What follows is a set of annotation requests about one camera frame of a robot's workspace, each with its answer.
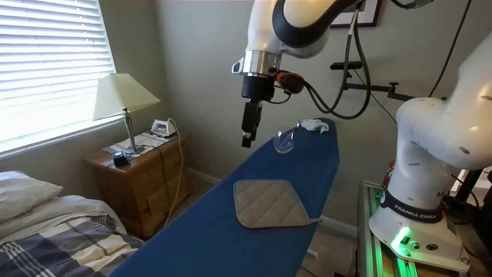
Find black camera on stand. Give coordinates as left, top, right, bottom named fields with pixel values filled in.
left=329, top=60, right=417, bottom=104

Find white window blinds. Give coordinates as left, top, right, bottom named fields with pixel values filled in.
left=0, top=0, right=118, bottom=153

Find black alarm clock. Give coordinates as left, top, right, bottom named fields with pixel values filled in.
left=112, top=151, right=131, bottom=170

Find white clothes iron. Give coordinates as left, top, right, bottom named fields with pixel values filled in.
left=149, top=119, right=177, bottom=141

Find white bed sheet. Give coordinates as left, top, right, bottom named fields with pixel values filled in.
left=0, top=194, right=128, bottom=244

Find white power cord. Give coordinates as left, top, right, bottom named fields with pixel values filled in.
left=161, top=119, right=188, bottom=228

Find blue ironing board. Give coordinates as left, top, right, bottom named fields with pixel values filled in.
left=109, top=119, right=341, bottom=277

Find aluminium frame robot table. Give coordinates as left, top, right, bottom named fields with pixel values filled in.
left=357, top=179, right=474, bottom=277

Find dark framed wall picture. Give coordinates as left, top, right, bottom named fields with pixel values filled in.
left=329, top=0, right=383, bottom=28

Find white pillow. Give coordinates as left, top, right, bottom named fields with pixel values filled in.
left=0, top=170, right=65, bottom=225

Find white folded towel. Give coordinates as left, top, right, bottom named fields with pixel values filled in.
left=298, top=117, right=331, bottom=136

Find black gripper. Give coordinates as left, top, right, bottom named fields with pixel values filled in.
left=241, top=74, right=277, bottom=150

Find wooden nightstand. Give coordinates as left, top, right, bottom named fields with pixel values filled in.
left=83, top=134, right=194, bottom=241

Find white papers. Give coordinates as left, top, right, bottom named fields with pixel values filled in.
left=105, top=131, right=171, bottom=159

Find table lamp cream shade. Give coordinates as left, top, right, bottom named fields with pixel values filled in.
left=92, top=73, right=161, bottom=156

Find clear glass cup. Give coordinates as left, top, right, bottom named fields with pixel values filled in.
left=272, top=128, right=297, bottom=156

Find grey quilted pot holder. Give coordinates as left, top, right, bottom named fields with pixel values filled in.
left=232, top=179, right=324, bottom=231

